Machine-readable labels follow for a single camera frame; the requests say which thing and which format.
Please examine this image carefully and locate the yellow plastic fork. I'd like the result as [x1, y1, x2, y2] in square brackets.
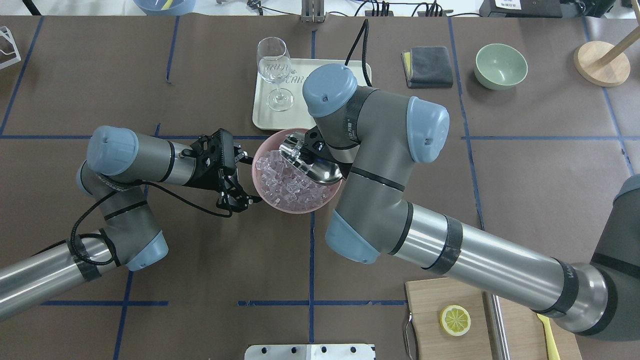
[160, 0, 174, 10]

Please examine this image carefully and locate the clear wine glass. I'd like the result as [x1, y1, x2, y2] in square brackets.
[256, 36, 294, 112]

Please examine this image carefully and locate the white wire cup rack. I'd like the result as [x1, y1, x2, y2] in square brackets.
[0, 26, 22, 70]

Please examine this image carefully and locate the wooden cutting board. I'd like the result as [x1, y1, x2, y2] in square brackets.
[403, 277, 583, 360]

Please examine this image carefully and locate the cream serving tray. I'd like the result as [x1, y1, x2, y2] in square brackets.
[253, 56, 371, 130]

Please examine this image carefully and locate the pink bowl of ice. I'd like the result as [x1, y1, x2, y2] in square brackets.
[251, 129, 340, 214]

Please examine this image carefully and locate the green bowl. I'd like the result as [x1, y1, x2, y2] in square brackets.
[474, 43, 529, 91]

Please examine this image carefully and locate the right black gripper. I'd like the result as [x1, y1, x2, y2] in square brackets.
[302, 127, 346, 173]

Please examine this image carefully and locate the metal ice scoop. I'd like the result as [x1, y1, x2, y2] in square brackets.
[278, 131, 343, 186]

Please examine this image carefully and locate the lemon half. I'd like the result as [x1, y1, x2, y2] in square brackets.
[439, 304, 471, 337]

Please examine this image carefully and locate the wooden stand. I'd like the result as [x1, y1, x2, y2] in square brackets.
[573, 27, 640, 88]

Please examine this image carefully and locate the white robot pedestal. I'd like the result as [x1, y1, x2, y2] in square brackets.
[244, 343, 377, 360]

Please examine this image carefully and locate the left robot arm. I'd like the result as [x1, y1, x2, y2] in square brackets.
[0, 125, 261, 321]

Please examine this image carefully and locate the aluminium frame post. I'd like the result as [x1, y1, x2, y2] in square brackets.
[301, 0, 326, 23]

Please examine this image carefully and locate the blue bowl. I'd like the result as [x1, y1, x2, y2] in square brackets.
[134, 0, 197, 16]

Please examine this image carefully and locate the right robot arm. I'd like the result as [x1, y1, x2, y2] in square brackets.
[302, 63, 640, 342]

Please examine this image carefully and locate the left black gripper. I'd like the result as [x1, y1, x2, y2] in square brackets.
[189, 129, 263, 214]

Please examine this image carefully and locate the yellow plastic knife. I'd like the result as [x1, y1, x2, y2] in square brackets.
[535, 312, 560, 360]

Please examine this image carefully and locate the grey folded cloth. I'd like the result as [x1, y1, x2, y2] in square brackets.
[401, 46, 453, 89]

